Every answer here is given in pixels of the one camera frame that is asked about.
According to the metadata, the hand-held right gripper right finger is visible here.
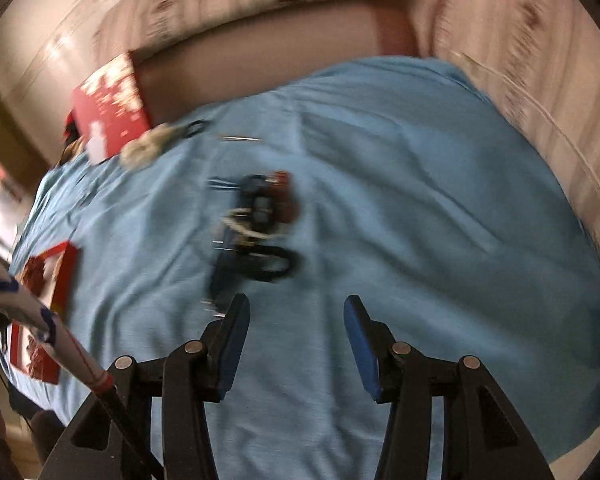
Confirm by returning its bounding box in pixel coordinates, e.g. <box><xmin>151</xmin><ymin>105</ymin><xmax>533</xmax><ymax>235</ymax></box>
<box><xmin>343</xmin><ymin>294</ymin><xmax>556</xmax><ymax>480</ymax></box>

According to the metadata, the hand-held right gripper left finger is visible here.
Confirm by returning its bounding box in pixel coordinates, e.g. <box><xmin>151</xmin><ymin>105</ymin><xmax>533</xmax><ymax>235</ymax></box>
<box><xmin>45</xmin><ymin>294</ymin><xmax>251</xmax><ymax>480</ymax></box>

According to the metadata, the thick black hair tie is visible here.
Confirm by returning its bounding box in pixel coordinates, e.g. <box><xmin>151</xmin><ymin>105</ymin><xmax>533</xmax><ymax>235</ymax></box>
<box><xmin>237</xmin><ymin>246</ymin><xmax>303</xmax><ymax>283</ymax></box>

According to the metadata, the white bead bracelet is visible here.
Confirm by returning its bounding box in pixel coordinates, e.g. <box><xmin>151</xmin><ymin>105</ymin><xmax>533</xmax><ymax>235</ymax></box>
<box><xmin>219</xmin><ymin>212</ymin><xmax>281</xmax><ymax>240</ymax></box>

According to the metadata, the blue strap wristwatch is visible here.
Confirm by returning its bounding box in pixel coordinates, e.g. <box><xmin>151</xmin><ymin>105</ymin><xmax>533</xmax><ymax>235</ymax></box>
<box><xmin>209</xmin><ymin>174</ymin><xmax>283</xmax><ymax>311</ymax></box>

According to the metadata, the red patterned scrunchie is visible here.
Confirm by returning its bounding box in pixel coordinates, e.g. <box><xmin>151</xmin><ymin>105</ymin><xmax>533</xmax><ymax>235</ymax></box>
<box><xmin>272</xmin><ymin>171</ymin><xmax>302</xmax><ymax>225</ymax></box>

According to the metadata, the red box with yellow patches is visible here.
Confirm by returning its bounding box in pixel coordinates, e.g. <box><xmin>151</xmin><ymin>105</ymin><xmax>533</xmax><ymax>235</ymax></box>
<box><xmin>9</xmin><ymin>241</ymin><xmax>82</xmax><ymax>387</ymax></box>

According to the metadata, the red white plaid scrunchie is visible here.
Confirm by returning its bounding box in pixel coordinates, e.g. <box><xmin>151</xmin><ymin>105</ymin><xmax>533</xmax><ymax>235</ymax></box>
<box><xmin>20</xmin><ymin>255</ymin><xmax>60</xmax><ymax>378</ymax></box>

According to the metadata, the white dotted scrunchie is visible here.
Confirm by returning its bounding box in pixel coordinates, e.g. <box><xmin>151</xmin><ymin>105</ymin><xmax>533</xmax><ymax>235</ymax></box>
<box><xmin>120</xmin><ymin>122</ymin><xmax>177</xmax><ymax>168</ymax></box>

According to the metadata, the blue cloth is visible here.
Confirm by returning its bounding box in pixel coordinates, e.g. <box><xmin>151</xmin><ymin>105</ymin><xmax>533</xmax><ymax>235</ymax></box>
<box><xmin>0</xmin><ymin>57</ymin><xmax>600</xmax><ymax>480</ymax></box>

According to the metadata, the red box with white pattern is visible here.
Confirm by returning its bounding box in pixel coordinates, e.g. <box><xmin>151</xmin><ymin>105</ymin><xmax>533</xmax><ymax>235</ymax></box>
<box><xmin>71</xmin><ymin>51</ymin><xmax>154</xmax><ymax>165</ymax></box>

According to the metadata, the red cloth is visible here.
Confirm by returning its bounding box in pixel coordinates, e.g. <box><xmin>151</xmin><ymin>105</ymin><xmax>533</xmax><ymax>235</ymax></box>
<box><xmin>61</xmin><ymin>110</ymin><xmax>87</xmax><ymax>163</ymax></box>

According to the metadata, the cream leaf print sofa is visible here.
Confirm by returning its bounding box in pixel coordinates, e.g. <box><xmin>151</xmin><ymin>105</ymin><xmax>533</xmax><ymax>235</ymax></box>
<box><xmin>0</xmin><ymin>0</ymin><xmax>600</xmax><ymax>411</ymax></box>

